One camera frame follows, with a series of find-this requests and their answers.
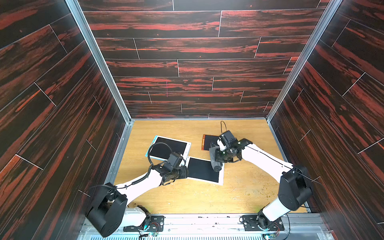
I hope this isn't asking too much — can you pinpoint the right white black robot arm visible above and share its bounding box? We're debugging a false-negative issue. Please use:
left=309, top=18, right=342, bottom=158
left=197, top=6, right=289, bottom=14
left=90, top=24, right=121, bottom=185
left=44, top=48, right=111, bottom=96
left=209, top=131, right=313, bottom=231

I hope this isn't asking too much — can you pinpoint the red drawing tablet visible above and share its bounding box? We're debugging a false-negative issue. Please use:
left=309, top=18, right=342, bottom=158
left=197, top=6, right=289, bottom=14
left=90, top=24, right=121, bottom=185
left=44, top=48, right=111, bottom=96
left=202, top=135, right=219, bottom=151

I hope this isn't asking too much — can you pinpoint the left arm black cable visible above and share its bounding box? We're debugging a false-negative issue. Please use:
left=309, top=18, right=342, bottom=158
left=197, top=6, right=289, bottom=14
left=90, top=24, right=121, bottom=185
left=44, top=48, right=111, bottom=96
left=148, top=142, right=174, bottom=169

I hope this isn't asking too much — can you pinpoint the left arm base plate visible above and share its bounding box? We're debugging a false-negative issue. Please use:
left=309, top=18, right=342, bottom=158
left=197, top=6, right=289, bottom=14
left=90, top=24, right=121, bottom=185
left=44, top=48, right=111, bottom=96
left=123, top=215, right=165, bottom=233

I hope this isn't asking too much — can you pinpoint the aluminium front rail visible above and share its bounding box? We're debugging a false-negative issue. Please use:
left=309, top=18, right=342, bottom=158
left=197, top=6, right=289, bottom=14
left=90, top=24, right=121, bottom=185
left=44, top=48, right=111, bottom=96
left=77, top=213, right=334, bottom=240

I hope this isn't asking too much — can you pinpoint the blue-edged white drawing tablet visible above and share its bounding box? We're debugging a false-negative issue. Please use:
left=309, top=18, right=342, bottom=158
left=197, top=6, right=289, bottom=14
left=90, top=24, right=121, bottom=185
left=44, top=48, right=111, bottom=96
left=150, top=135, right=192, bottom=161

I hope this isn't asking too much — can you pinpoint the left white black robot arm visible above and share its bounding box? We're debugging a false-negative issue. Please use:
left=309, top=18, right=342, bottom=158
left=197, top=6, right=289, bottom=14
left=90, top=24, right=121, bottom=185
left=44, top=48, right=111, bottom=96
left=86, top=152, right=188, bottom=238

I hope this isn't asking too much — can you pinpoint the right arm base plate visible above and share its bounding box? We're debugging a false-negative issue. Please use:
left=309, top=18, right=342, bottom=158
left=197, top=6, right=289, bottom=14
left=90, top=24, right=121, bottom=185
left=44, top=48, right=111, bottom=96
left=239, top=215, right=285, bottom=232

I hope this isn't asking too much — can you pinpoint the grey microfibre cloth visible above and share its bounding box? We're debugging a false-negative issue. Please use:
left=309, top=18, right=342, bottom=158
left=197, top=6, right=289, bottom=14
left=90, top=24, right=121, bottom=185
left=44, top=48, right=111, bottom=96
left=209, top=146, right=223, bottom=172

